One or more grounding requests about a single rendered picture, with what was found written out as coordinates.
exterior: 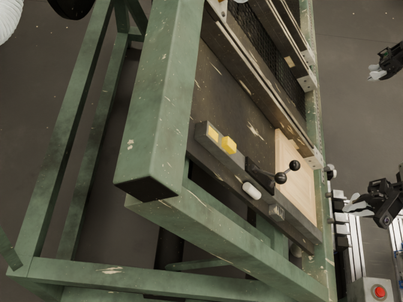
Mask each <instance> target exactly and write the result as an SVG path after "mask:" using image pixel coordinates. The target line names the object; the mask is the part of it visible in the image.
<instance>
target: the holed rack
mask: <svg viewBox="0 0 403 302"><path fill-rule="evenodd" d="M308 11H309V26H310V35H311V50H312V52H313V54H314V43H313V34H312V20H311V6H310V0H308ZM312 66H313V74H314V76H315V78H316V72H315V64H314V65H312ZM315 105H316V114H317V129H318V145H319V152H320V154H321V155H322V156H323V154H322V146H321V132H320V117H319V109H318V95H317V89H315ZM321 182H322V184H323V185H325V184H324V169H323V168H321Z"/></svg>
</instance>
